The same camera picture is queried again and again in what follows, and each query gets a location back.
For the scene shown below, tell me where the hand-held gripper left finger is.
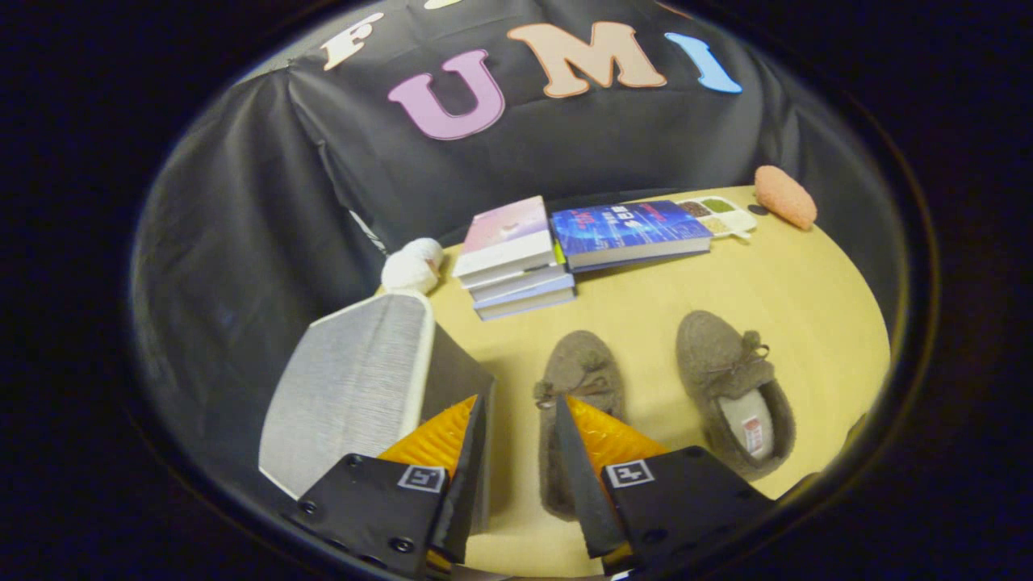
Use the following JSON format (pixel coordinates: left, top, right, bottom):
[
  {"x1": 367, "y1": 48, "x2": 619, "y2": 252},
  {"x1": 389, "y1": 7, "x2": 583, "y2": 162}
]
[{"x1": 281, "y1": 393, "x2": 495, "y2": 578}]

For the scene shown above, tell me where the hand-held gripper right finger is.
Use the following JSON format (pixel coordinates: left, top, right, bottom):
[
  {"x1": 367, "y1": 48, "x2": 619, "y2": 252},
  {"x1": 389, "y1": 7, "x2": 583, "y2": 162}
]
[{"x1": 555, "y1": 395, "x2": 776, "y2": 576}]

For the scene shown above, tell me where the brown fuzzy shoe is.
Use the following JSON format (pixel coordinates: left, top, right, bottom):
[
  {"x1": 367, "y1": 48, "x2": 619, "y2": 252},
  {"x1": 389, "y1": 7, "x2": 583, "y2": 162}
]
[
  {"x1": 676, "y1": 311, "x2": 797, "y2": 483},
  {"x1": 534, "y1": 329, "x2": 627, "y2": 521}
]

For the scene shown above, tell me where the grey fabric storage box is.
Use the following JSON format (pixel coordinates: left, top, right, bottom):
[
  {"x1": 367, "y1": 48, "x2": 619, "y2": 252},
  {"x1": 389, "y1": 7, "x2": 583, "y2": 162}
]
[{"x1": 258, "y1": 292, "x2": 495, "y2": 535}]

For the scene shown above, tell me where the blue edged book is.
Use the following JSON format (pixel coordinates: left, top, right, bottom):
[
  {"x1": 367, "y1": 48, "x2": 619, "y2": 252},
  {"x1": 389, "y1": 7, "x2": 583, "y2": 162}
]
[
  {"x1": 470, "y1": 274, "x2": 575, "y2": 311},
  {"x1": 476, "y1": 289, "x2": 578, "y2": 322}
]

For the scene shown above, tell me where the thin white book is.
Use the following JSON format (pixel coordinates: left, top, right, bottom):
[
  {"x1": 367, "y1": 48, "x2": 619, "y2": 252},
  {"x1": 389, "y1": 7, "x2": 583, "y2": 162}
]
[{"x1": 462, "y1": 265, "x2": 567, "y2": 292}]

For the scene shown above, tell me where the white plush toy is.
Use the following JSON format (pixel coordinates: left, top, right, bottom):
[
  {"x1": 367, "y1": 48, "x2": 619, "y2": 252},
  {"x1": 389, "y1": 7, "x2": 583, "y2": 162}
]
[{"x1": 381, "y1": 237, "x2": 445, "y2": 295}]

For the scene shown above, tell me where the pink cover book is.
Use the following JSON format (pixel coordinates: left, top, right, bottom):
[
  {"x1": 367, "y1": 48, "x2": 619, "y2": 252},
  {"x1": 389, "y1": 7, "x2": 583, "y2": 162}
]
[{"x1": 452, "y1": 196, "x2": 559, "y2": 280}]

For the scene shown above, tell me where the blue cover book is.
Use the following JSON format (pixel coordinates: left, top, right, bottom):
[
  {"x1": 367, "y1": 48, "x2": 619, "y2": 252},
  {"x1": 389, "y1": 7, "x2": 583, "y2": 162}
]
[{"x1": 550, "y1": 200, "x2": 714, "y2": 274}]

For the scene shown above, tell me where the white divided grain tray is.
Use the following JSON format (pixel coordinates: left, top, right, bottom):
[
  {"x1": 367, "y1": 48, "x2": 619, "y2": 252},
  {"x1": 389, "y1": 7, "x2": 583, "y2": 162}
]
[{"x1": 676, "y1": 196, "x2": 758, "y2": 240}]

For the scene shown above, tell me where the black backdrop cloth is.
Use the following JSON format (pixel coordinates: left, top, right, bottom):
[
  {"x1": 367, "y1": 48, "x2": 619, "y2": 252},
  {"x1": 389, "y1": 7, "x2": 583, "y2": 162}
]
[{"x1": 133, "y1": 0, "x2": 901, "y2": 517}]

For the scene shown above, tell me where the orange fuzzy oval pad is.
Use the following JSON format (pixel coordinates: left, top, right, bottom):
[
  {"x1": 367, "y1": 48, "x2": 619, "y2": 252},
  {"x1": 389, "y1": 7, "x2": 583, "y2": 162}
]
[{"x1": 755, "y1": 165, "x2": 818, "y2": 232}]

